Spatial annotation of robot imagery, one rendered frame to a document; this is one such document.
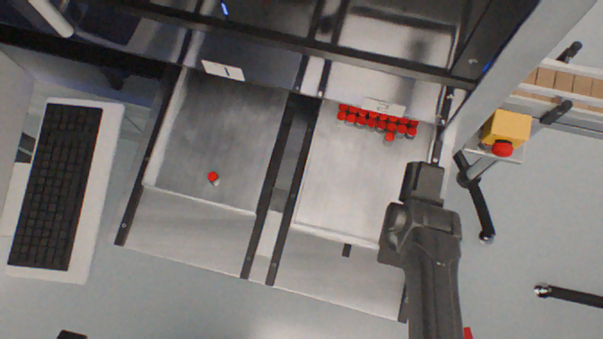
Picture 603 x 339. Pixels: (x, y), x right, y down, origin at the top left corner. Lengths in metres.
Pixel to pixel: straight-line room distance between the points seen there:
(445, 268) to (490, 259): 1.50
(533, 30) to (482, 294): 1.47
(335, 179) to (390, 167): 0.13
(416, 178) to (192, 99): 0.66
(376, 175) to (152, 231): 0.51
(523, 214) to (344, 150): 1.14
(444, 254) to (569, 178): 1.66
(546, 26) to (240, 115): 0.71
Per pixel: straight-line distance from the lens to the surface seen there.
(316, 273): 1.18
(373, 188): 1.21
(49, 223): 1.38
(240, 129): 1.25
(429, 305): 0.62
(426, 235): 0.69
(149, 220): 1.25
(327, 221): 1.19
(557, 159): 2.32
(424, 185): 0.79
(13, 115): 1.46
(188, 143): 1.26
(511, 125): 1.15
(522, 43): 0.83
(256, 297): 2.07
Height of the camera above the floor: 2.06
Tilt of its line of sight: 75 degrees down
